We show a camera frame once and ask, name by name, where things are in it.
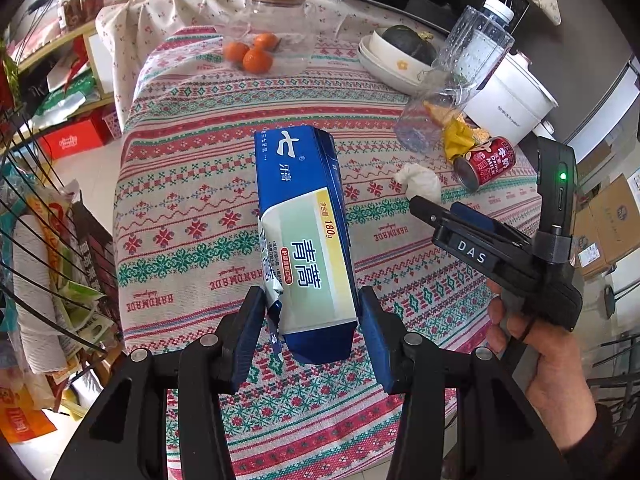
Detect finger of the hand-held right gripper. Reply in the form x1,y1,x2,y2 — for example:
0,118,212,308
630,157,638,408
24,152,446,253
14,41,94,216
450,202,533,248
409,196,453,231

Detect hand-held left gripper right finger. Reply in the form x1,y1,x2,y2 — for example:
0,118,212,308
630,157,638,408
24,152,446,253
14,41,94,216
359,286,576,480

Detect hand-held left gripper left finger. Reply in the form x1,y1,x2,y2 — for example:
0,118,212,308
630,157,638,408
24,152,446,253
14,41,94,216
50,286,268,480

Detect large blue cardboard box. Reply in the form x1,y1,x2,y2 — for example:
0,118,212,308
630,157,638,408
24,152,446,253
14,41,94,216
254,126,361,365

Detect clear plastic water bottle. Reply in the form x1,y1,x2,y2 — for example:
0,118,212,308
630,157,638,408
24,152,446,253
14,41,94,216
395,0,516,153

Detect person's right hand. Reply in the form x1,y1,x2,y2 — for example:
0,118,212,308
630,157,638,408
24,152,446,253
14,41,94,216
486,280,598,453

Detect crumpled white tissue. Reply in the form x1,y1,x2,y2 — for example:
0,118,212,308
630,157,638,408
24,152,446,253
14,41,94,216
394,162,443,201

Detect red drink can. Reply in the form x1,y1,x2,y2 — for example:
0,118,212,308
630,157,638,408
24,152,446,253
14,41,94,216
453,136,518,192

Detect yellow crumpled wrapper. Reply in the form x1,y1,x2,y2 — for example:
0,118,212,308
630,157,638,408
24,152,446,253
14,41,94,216
442,117,488,161

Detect white electric cooking pot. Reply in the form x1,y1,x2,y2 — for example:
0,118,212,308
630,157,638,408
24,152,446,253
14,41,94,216
462,51,559,143

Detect dark green squash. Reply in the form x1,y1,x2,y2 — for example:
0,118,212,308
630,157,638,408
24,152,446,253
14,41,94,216
381,25,437,67

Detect grey refrigerator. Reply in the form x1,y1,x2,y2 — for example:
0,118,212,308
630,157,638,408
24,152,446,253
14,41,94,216
560,55,640,171

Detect white paper towel roll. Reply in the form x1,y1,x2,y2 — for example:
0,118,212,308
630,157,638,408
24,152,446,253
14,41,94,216
10,210,66,376

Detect orange snack packet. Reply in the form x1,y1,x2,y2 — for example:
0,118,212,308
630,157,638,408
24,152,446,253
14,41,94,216
0,385,58,443

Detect glass jar with wooden lid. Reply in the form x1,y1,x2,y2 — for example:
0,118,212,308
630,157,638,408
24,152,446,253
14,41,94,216
220,0,313,68

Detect red cardboard box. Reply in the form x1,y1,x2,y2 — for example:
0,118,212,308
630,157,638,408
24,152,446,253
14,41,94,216
37,117,108,161

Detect green plastic bag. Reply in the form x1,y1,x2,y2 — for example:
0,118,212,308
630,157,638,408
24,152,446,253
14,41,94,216
37,67,101,116

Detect wooden shelf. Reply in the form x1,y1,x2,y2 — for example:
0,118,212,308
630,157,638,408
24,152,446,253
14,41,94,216
15,20,126,111

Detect black wire rack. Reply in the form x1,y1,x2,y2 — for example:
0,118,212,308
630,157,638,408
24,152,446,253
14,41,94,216
0,105,121,356

